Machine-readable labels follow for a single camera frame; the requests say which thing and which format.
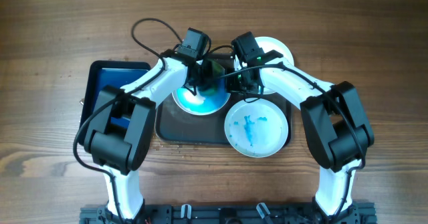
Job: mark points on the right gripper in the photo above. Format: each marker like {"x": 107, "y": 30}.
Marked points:
{"x": 232, "y": 86}

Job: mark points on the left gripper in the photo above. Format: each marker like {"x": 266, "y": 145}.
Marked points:
{"x": 192, "y": 82}

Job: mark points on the green scrubbing sponge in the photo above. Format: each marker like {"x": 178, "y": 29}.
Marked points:
{"x": 208, "y": 82}

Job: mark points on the white plate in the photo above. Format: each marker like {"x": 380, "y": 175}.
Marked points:
{"x": 268, "y": 44}
{"x": 257, "y": 129}
{"x": 189, "y": 99}

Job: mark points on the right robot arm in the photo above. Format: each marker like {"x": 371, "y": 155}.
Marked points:
{"x": 336, "y": 126}

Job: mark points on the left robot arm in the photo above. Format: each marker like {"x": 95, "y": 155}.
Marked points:
{"x": 117, "y": 133}

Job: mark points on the black tray with blue water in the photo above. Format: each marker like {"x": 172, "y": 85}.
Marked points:
{"x": 109, "y": 73}

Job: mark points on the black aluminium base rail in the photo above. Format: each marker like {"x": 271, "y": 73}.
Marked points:
{"x": 261, "y": 213}

